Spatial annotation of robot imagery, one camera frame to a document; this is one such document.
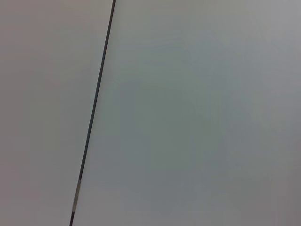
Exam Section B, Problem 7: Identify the grey tape strip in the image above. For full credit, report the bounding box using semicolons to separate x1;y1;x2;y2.
71;179;82;213

